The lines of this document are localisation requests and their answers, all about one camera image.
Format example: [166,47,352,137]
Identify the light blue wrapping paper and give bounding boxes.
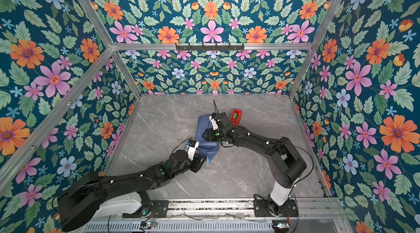
[195,114,220,163]

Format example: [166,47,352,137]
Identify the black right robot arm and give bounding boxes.
[202,113,307,216]

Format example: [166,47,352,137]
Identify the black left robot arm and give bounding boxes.
[58,150,206,232]

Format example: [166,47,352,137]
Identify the red tape dispenser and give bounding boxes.
[230,109,243,127]

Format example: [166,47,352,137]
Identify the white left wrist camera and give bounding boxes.
[185,139,199,161]

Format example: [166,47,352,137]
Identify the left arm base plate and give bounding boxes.
[122,200,169,219]

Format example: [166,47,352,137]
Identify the white cable duct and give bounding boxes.
[84,221,274,233]

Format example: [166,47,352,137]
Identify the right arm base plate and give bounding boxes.
[253,199,299,218]

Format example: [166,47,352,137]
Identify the black hook rail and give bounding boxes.
[175,43,245,52]

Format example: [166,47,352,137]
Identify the aluminium mounting rail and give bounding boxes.
[89,197,347,223]

